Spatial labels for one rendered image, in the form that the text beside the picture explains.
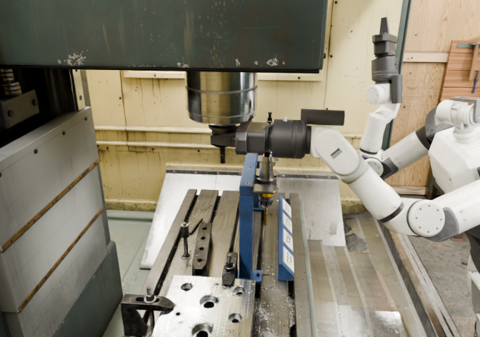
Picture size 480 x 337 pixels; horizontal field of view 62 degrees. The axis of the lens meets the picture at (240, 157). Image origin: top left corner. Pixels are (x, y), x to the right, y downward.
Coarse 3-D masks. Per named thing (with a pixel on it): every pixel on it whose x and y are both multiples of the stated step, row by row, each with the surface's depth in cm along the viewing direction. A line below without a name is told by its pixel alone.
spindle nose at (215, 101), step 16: (192, 80) 82; (208, 80) 80; (224, 80) 80; (240, 80) 81; (256, 80) 86; (192, 96) 84; (208, 96) 81; (224, 96) 81; (240, 96) 82; (256, 96) 87; (192, 112) 85; (208, 112) 83; (224, 112) 82; (240, 112) 84
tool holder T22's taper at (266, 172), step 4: (264, 156) 114; (268, 156) 114; (264, 160) 114; (268, 160) 114; (264, 164) 115; (268, 164) 115; (272, 164) 116; (260, 168) 117; (264, 168) 115; (268, 168) 115; (272, 168) 116; (260, 172) 116; (264, 172) 115; (268, 172) 115; (272, 172) 116; (260, 176) 117; (264, 176) 116; (268, 176) 115; (272, 176) 116
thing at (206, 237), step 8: (200, 224) 142; (208, 224) 142; (200, 232) 137; (208, 232) 137; (200, 240) 133; (208, 240) 133; (200, 248) 129; (208, 248) 129; (200, 256) 125; (208, 256) 128; (192, 264) 121; (200, 264) 121; (208, 264) 125; (192, 272) 123; (200, 272) 120; (208, 272) 125
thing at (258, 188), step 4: (256, 184) 115; (260, 184) 115; (264, 184) 115; (268, 184) 115; (272, 184) 115; (256, 188) 112; (260, 188) 112; (264, 188) 112; (268, 188) 112; (272, 188) 112; (276, 188) 113; (252, 192) 111; (256, 192) 111; (260, 192) 111; (264, 192) 111; (268, 192) 111; (272, 192) 111
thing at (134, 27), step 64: (0, 0) 73; (64, 0) 72; (128, 0) 71; (192, 0) 70; (256, 0) 69; (320, 0) 68; (0, 64) 78; (64, 64) 77; (128, 64) 76; (192, 64) 75; (256, 64) 74; (320, 64) 73
